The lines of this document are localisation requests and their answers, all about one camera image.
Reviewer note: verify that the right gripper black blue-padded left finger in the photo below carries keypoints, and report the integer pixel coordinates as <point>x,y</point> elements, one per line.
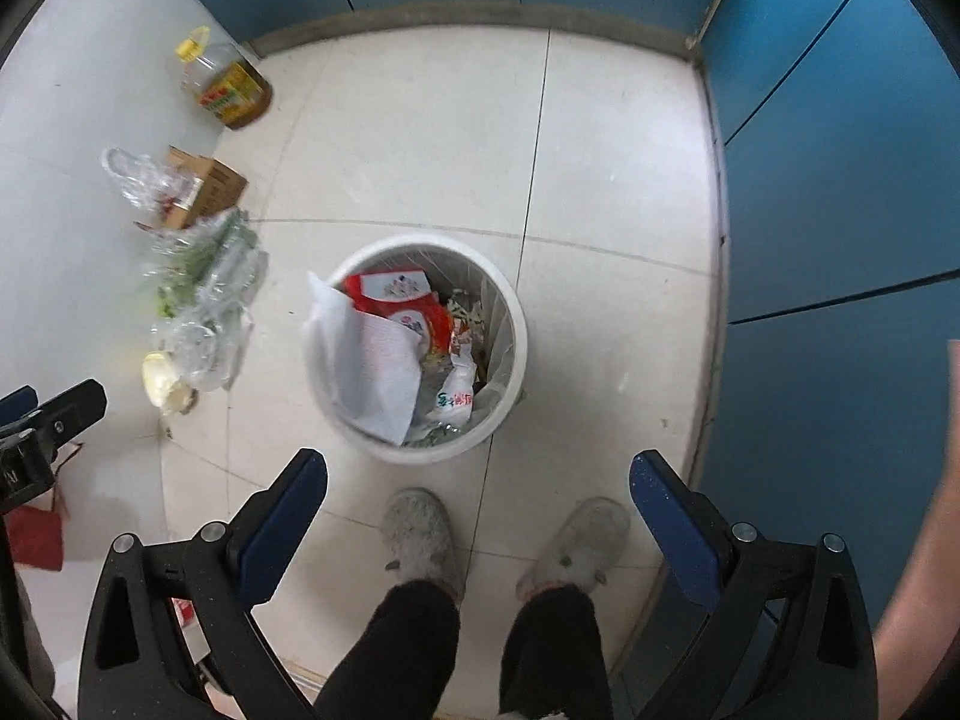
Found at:
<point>135,663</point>

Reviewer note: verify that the clear bag with vegetables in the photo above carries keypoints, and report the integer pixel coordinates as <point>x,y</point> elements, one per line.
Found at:
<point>205,279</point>

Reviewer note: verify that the right grey slipper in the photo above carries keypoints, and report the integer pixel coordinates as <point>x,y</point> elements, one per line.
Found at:
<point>582,552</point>

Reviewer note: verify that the clear candy wrapper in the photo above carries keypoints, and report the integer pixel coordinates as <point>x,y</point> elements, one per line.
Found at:
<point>447,402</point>

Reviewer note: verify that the red white snack bag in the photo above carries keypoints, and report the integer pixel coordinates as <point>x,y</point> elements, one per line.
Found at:
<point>405,297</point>

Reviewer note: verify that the white plastic bag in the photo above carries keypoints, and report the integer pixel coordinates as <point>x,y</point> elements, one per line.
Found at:
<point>364,371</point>

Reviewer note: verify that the red bag on floor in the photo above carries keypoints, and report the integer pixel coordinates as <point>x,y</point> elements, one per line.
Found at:
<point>37,530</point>

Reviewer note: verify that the left grey slipper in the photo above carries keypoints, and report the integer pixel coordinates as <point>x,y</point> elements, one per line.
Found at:
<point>417,533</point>

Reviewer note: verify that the right black trouser leg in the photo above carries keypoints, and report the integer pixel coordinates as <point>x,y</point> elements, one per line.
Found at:
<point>553,662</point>

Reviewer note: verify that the left black trouser leg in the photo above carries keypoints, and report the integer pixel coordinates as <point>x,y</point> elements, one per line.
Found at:
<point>402,662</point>

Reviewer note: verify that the person's bare forearm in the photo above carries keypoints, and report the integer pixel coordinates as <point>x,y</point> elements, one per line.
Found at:
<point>920,624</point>

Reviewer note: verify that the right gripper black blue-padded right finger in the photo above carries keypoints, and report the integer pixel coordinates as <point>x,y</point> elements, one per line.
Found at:
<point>785,632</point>

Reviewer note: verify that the brown cardboard box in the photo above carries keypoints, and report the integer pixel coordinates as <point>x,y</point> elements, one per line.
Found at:
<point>197,187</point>

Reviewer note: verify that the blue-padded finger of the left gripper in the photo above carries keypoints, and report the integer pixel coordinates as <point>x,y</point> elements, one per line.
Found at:
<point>17,405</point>

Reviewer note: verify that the grey slipper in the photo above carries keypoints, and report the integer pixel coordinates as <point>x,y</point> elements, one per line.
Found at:
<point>582,552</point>
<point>417,533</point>

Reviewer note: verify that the cooking oil plastic bottle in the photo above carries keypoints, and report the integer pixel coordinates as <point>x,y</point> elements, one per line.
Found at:
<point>222,81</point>

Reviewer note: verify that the black trouser leg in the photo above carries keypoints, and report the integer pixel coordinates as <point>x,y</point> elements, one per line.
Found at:
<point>553,662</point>
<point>402,662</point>

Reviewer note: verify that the white round trash bin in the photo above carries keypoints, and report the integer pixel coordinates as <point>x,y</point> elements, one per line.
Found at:
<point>472,288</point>

